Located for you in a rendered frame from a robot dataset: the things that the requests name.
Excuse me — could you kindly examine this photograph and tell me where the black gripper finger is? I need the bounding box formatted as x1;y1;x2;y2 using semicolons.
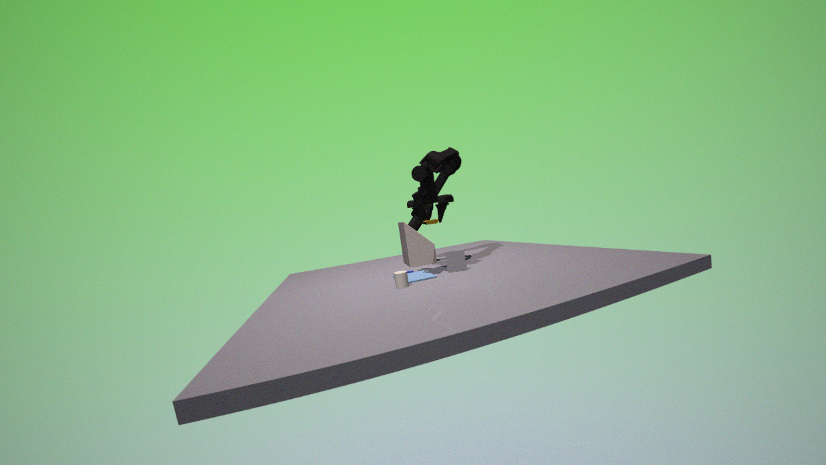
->
412;207;426;224
435;203;449;222

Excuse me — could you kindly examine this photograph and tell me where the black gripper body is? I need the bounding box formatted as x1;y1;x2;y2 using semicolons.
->
407;182;454;208

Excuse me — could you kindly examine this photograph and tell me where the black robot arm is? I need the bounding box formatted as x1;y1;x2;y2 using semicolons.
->
408;147;461;231

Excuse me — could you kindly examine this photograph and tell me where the cream cylinder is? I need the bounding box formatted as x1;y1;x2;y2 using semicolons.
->
394;271;409;289

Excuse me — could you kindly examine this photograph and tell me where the light blue flat mat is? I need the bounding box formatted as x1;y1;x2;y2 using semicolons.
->
407;271;437;283

